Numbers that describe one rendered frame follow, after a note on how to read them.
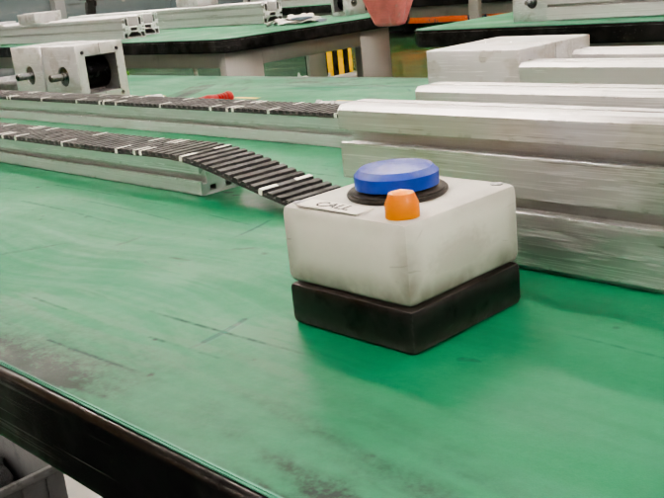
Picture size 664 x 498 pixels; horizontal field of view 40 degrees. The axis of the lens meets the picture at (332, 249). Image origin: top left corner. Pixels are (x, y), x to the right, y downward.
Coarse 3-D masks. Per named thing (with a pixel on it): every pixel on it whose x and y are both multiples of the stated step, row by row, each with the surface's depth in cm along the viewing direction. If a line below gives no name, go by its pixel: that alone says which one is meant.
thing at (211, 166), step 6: (228, 156) 74; (234, 156) 74; (240, 156) 74; (246, 156) 74; (252, 156) 74; (258, 156) 74; (210, 162) 72; (216, 162) 72; (222, 162) 73; (228, 162) 72; (234, 162) 72; (240, 162) 73; (204, 168) 72; (210, 168) 71; (216, 168) 71
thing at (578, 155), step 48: (432, 96) 60; (480, 96) 58; (528, 96) 55; (576, 96) 53; (624, 96) 51; (384, 144) 55; (432, 144) 53; (480, 144) 51; (528, 144) 49; (576, 144) 45; (624, 144) 43; (528, 192) 48; (576, 192) 46; (624, 192) 44; (528, 240) 49; (576, 240) 47; (624, 240) 45
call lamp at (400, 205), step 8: (392, 192) 39; (400, 192) 39; (408, 192) 39; (392, 200) 39; (400, 200) 39; (408, 200) 39; (416, 200) 39; (384, 208) 39; (392, 208) 39; (400, 208) 39; (408, 208) 39; (416, 208) 39; (392, 216) 39; (400, 216) 39; (408, 216) 39; (416, 216) 39
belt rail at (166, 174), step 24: (0, 144) 101; (24, 144) 96; (48, 168) 94; (72, 168) 90; (96, 168) 87; (120, 168) 85; (144, 168) 82; (168, 168) 78; (192, 168) 75; (192, 192) 76
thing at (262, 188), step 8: (280, 176) 70; (288, 176) 70; (296, 176) 70; (304, 176) 70; (312, 176) 70; (256, 184) 68; (264, 184) 68; (272, 184) 69; (280, 184) 68; (288, 184) 69; (256, 192) 68; (264, 192) 67
